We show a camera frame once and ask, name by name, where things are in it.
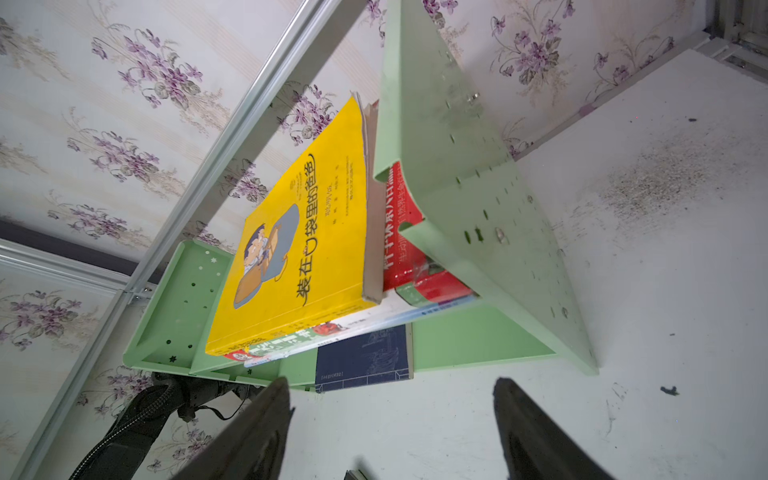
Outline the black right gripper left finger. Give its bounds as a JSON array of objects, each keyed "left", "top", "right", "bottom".
[{"left": 175, "top": 377, "right": 293, "bottom": 480}]

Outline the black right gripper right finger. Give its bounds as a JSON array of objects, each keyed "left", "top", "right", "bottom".
[{"left": 493, "top": 378, "right": 611, "bottom": 480}]

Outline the white blue swirl book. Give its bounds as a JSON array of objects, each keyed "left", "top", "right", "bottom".
[{"left": 242, "top": 295, "right": 478, "bottom": 368}]

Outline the dark blue book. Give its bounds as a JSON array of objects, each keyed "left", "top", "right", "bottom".
[{"left": 314, "top": 324, "right": 414, "bottom": 393}]

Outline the yellow book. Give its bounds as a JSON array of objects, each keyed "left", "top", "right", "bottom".
[{"left": 205, "top": 95, "right": 386, "bottom": 356}]

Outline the green red nature book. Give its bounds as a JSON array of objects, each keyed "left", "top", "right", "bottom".
[{"left": 224, "top": 161, "right": 475, "bottom": 362}]

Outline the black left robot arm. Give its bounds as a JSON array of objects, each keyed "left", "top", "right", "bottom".
[{"left": 70, "top": 372, "right": 263, "bottom": 479}]

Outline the green wooden bookshelf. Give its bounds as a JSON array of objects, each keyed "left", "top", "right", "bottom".
[{"left": 122, "top": 0, "right": 600, "bottom": 392}]

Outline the aluminium frame top bar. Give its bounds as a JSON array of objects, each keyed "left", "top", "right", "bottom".
[{"left": 1, "top": 1, "right": 364, "bottom": 479}]

